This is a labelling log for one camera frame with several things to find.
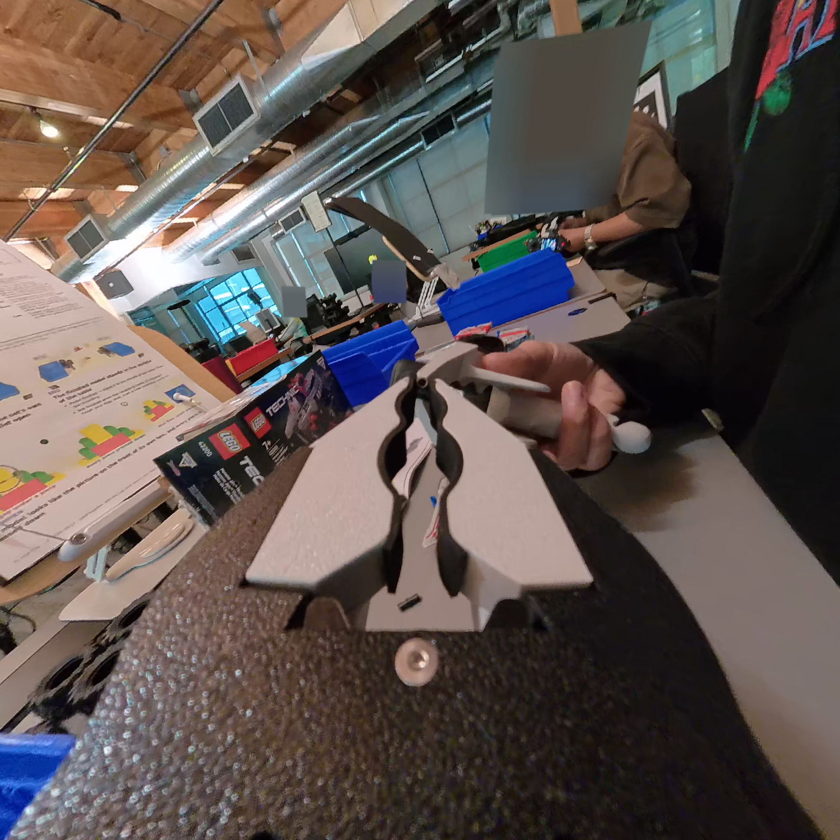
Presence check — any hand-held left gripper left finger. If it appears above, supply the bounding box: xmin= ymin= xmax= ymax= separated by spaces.
xmin=245 ymin=378 xmax=417 ymax=631

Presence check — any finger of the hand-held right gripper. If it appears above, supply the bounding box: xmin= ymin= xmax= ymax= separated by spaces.
xmin=467 ymin=366 xmax=552 ymax=395
xmin=394 ymin=340 xmax=492 ymax=395

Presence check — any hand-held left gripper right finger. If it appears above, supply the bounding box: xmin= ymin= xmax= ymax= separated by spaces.
xmin=428 ymin=379 xmax=596 ymax=631

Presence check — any white printed plastic bag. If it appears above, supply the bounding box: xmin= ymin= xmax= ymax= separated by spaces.
xmin=392 ymin=420 xmax=454 ymax=549

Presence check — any person's right forearm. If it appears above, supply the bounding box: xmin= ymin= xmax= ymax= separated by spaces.
xmin=571 ymin=289 xmax=742 ymax=450

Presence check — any person's right hand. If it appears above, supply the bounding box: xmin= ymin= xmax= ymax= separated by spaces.
xmin=481 ymin=341 xmax=627 ymax=473

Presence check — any blue plastic bin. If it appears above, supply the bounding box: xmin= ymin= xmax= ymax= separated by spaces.
xmin=322 ymin=320 xmax=421 ymax=409
xmin=436 ymin=248 xmax=576 ymax=336
xmin=0 ymin=731 xmax=76 ymax=831

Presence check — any black toy set box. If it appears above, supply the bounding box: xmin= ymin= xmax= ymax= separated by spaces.
xmin=154 ymin=351 xmax=355 ymax=527

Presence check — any green plastic bin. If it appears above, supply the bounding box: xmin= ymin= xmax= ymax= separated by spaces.
xmin=476 ymin=230 xmax=547 ymax=274

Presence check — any dark computer monitor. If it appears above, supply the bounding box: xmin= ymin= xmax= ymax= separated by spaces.
xmin=323 ymin=226 xmax=395 ymax=299

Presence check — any red plastic bin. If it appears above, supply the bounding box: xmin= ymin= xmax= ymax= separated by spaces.
xmin=225 ymin=338 xmax=291 ymax=383

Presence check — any printed instruction poster board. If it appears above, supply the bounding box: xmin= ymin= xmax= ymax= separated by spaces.
xmin=0 ymin=239 xmax=221 ymax=585

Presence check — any black ringed plastic part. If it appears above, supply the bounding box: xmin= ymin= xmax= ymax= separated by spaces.
xmin=29 ymin=596 xmax=155 ymax=723

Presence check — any person's black printed shirt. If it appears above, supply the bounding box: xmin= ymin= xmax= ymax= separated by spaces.
xmin=672 ymin=0 xmax=840 ymax=664

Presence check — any black and white framed poster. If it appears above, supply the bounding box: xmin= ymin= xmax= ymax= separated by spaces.
xmin=632 ymin=59 xmax=674 ymax=130

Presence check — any large white air vent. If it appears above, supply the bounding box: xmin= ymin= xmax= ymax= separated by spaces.
xmin=192 ymin=73 xmax=258 ymax=156

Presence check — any small white air vent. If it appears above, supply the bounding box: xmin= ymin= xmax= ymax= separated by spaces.
xmin=63 ymin=213 xmax=111 ymax=260

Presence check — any black ceiling pipe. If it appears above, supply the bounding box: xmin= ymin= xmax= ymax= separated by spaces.
xmin=3 ymin=0 xmax=227 ymax=240

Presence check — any slim silver ventilation duct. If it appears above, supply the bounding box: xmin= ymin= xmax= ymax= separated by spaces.
xmin=164 ymin=85 xmax=493 ymax=263

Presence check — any large silver ventilation duct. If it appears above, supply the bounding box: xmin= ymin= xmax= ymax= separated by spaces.
xmin=52 ymin=0 xmax=421 ymax=283

